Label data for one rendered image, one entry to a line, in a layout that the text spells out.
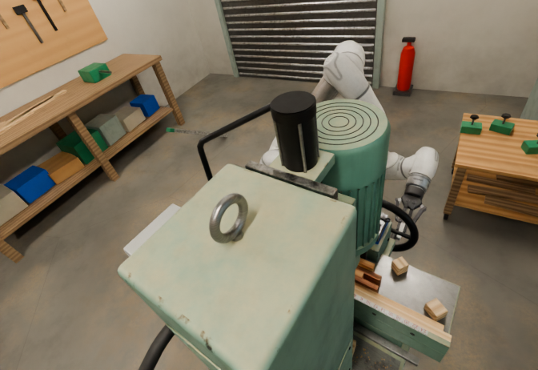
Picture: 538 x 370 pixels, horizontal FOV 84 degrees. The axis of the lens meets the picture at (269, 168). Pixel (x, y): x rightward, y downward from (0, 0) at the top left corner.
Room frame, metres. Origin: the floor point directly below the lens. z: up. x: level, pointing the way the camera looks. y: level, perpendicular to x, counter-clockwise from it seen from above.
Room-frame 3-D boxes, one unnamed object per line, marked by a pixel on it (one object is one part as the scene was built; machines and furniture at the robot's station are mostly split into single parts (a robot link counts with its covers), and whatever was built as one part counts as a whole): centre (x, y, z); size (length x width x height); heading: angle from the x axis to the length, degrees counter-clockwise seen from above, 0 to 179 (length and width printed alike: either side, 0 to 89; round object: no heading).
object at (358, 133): (0.44, -0.14, 1.35); 0.18 x 0.18 x 0.31
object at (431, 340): (0.42, -0.11, 0.93); 0.60 x 0.02 x 0.06; 47
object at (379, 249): (0.59, -0.27, 0.91); 0.15 x 0.14 x 0.09; 47
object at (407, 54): (2.92, -1.69, 0.30); 0.19 x 0.18 x 0.60; 142
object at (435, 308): (0.31, -0.36, 0.92); 0.04 x 0.04 x 0.03; 13
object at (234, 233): (0.23, 0.06, 1.55); 0.06 x 0.02 x 0.07; 137
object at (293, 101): (0.34, -0.05, 1.53); 0.08 x 0.08 x 0.17; 47
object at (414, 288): (0.52, -0.21, 0.87); 0.61 x 0.30 x 0.06; 47
